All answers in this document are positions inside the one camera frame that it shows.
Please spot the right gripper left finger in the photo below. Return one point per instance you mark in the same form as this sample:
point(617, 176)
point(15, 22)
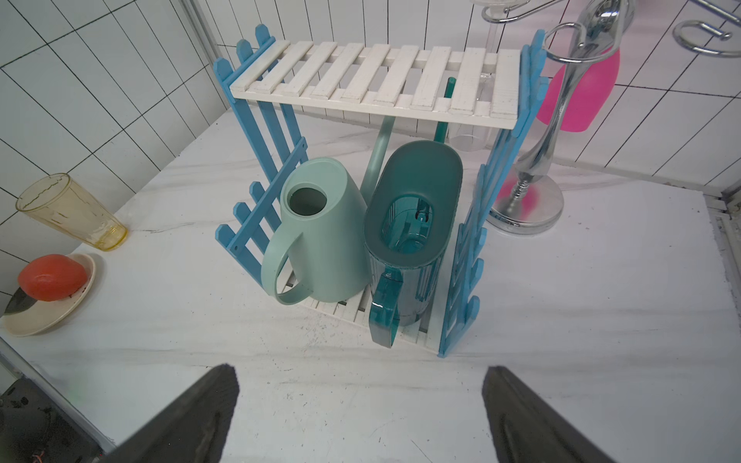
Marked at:
point(193, 428)

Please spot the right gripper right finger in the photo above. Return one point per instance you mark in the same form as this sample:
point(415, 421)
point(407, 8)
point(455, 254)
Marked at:
point(524, 428)

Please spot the light green watering can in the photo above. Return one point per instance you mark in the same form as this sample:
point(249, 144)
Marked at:
point(319, 250)

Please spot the dark teal watering can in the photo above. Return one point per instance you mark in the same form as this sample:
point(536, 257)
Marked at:
point(411, 198)

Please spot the red ball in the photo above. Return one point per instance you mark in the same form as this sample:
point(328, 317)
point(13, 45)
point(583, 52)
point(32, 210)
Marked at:
point(52, 278)

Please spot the clear wine glass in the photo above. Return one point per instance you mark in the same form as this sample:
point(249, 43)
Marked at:
point(473, 92)

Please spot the pink glass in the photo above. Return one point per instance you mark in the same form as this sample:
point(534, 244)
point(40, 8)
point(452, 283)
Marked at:
point(590, 95)

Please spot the chrome glass holder stand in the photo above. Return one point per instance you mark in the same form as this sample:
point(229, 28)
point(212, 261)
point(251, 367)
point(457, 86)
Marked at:
point(530, 202)

